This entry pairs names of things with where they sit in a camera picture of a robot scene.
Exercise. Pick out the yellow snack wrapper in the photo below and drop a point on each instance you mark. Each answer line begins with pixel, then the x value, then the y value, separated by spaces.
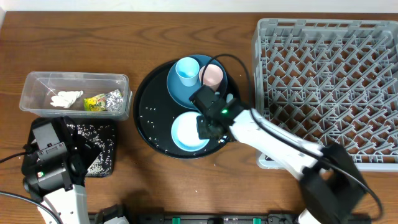
pixel 111 101

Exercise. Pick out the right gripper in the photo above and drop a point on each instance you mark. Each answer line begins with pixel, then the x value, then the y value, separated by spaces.
pixel 203 132

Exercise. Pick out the round black serving tray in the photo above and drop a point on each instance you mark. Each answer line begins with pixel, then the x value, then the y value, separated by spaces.
pixel 154 111

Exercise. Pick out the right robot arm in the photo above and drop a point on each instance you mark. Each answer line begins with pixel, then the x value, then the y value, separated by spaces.
pixel 330 183

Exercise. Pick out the black mounting rail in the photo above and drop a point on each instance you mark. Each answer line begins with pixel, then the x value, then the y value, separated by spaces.
pixel 214 219

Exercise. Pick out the light blue plastic knife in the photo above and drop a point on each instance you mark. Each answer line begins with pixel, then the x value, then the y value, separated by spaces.
pixel 229 97

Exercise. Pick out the clear plastic bin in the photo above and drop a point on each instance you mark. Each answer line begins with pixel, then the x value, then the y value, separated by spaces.
pixel 39 87

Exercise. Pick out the pink cup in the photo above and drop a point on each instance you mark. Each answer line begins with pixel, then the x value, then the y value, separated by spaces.
pixel 213 76

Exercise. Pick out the light blue cup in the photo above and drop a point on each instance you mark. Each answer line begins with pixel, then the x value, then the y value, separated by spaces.
pixel 187 69

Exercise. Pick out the dark blue plate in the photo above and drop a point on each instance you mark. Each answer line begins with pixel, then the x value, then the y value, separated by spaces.
pixel 181 93

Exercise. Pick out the black rectangular tray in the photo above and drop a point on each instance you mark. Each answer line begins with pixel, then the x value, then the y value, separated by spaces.
pixel 105 146

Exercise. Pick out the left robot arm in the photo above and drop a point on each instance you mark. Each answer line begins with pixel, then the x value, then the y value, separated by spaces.
pixel 60 200

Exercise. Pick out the light blue bowl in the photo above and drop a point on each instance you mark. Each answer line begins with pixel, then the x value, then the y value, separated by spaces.
pixel 184 132

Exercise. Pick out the grey dishwasher rack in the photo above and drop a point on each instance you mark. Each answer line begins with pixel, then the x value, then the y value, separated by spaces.
pixel 331 81

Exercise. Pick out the white tissue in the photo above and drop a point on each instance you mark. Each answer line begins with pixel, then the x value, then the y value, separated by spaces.
pixel 65 99

